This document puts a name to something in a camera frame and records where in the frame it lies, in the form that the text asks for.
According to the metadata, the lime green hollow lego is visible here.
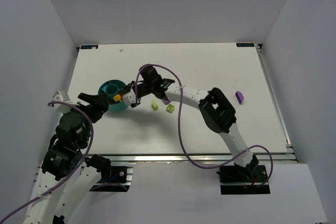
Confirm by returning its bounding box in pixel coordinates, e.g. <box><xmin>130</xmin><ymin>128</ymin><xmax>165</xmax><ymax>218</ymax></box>
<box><xmin>166</xmin><ymin>104</ymin><xmax>175</xmax><ymax>113</ymax></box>

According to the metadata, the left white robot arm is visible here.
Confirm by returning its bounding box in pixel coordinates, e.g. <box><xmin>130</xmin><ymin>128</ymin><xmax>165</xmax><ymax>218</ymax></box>
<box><xmin>24</xmin><ymin>92</ymin><xmax>112</xmax><ymax>223</ymax></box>

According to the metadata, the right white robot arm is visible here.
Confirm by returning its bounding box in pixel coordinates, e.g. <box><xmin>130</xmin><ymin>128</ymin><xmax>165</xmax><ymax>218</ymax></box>
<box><xmin>122</xmin><ymin>64</ymin><xmax>259</xmax><ymax>181</ymax></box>

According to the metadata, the teal divided round container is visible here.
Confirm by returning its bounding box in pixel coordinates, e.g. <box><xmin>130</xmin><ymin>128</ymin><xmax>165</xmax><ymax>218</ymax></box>
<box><xmin>98</xmin><ymin>80</ymin><xmax>128</xmax><ymax>112</ymax></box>

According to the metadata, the light green lego brick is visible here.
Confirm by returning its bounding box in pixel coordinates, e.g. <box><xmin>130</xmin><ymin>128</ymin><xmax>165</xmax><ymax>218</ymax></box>
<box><xmin>151</xmin><ymin>100</ymin><xmax>159</xmax><ymax>111</ymax></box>

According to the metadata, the purple hollow lego brick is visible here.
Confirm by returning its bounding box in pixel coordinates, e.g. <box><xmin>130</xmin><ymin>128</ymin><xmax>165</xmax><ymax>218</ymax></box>
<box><xmin>162</xmin><ymin>99</ymin><xmax>171</xmax><ymax>105</ymax></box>

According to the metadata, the left blue corner label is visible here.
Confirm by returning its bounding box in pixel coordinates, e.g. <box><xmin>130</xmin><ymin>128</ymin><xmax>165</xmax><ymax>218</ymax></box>
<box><xmin>80</xmin><ymin>45</ymin><xmax>99</xmax><ymax>50</ymax></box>

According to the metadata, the blue corner label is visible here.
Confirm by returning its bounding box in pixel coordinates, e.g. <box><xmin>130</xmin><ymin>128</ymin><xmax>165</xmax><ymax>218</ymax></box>
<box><xmin>80</xmin><ymin>45</ymin><xmax>99</xmax><ymax>50</ymax></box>
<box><xmin>236</xmin><ymin>42</ymin><xmax>255</xmax><ymax>47</ymax></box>

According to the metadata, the purple curved lego brick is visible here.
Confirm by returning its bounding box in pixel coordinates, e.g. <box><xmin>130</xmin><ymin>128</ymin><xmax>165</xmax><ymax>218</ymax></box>
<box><xmin>235</xmin><ymin>91</ymin><xmax>244</xmax><ymax>104</ymax></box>

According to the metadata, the right blue corner label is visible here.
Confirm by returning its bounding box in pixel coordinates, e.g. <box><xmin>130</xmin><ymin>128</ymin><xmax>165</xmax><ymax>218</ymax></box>
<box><xmin>236</xmin><ymin>42</ymin><xmax>255</xmax><ymax>47</ymax></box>

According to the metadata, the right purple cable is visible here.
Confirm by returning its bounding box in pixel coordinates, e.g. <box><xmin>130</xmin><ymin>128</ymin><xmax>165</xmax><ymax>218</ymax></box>
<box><xmin>135</xmin><ymin>63</ymin><xmax>274</xmax><ymax>188</ymax></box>

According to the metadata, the purple cable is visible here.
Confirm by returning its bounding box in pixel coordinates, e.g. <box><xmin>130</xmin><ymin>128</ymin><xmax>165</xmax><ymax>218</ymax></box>
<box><xmin>0</xmin><ymin>100</ymin><xmax>131</xmax><ymax>224</ymax></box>
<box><xmin>135</xmin><ymin>63</ymin><xmax>274</xmax><ymax>188</ymax></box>

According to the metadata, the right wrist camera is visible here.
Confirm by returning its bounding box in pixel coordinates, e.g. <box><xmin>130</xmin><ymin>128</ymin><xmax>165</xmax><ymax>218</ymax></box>
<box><xmin>122</xmin><ymin>90</ymin><xmax>139</xmax><ymax>108</ymax></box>

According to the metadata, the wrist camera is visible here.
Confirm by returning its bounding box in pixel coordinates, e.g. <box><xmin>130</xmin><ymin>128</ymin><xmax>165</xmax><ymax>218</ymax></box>
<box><xmin>122</xmin><ymin>90</ymin><xmax>139</xmax><ymax>108</ymax></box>
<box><xmin>52</xmin><ymin>90</ymin><xmax>76</xmax><ymax>113</ymax></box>

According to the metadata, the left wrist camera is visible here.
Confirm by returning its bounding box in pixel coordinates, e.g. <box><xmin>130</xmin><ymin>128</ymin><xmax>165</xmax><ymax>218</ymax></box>
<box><xmin>52</xmin><ymin>90</ymin><xmax>76</xmax><ymax>113</ymax></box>

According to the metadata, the aluminium table rail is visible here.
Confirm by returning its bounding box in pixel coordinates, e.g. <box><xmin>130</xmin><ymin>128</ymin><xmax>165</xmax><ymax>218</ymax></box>
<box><xmin>49</xmin><ymin>145</ymin><xmax>297</xmax><ymax>164</ymax></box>

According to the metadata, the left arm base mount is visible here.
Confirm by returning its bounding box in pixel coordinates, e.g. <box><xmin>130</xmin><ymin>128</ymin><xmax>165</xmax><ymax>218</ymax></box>
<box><xmin>85</xmin><ymin>154</ymin><xmax>130</xmax><ymax>193</ymax></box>

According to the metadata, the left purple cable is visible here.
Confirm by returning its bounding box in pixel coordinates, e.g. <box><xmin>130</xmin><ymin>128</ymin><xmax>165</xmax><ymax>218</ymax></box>
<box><xmin>0</xmin><ymin>100</ymin><xmax>131</xmax><ymax>224</ymax></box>

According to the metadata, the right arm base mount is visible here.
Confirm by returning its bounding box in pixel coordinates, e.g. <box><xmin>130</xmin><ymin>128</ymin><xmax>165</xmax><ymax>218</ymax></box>
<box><xmin>217</xmin><ymin>155</ymin><xmax>270</xmax><ymax>195</ymax></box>

